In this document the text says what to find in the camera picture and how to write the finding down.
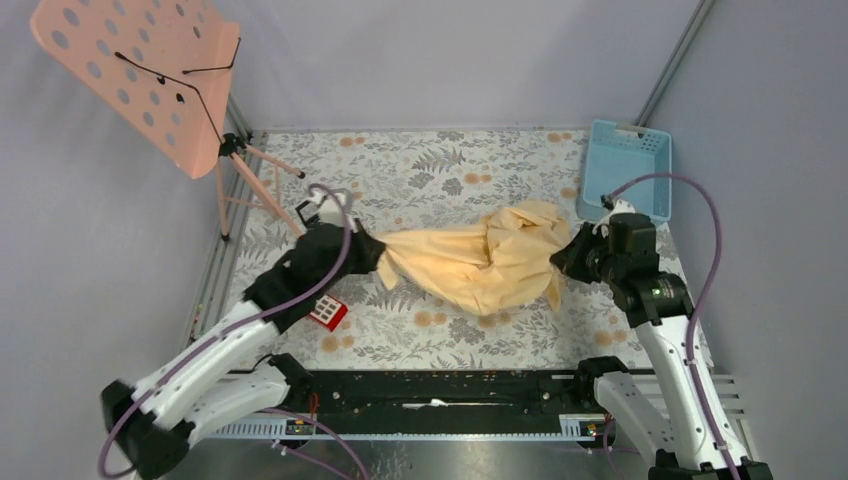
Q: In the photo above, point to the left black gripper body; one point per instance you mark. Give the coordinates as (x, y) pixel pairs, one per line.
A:
(360, 260)

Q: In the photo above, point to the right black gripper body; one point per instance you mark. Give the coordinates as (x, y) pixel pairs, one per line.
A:
(590, 258)

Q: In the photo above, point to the yellow shirt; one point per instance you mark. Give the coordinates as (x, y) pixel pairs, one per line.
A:
(499, 263)

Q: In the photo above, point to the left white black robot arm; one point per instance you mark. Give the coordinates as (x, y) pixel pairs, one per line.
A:
(144, 419)

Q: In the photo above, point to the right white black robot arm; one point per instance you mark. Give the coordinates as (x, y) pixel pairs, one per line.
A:
(692, 438)

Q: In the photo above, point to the black open brooch case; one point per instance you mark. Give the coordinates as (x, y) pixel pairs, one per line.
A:
(308, 213)

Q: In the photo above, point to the red box with white squares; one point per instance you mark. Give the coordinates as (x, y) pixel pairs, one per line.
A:
(329, 312)

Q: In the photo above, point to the light blue plastic basket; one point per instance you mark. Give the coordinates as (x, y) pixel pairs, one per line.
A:
(616, 154)

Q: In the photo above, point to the floral patterned table mat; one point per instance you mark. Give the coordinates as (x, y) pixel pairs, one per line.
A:
(416, 180)

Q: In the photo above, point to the pink perforated music stand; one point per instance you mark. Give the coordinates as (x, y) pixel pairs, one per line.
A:
(166, 67)

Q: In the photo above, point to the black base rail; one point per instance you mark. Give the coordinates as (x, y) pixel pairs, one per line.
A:
(349, 391)

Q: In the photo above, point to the grey slotted cable duct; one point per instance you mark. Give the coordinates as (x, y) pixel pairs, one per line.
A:
(559, 428)

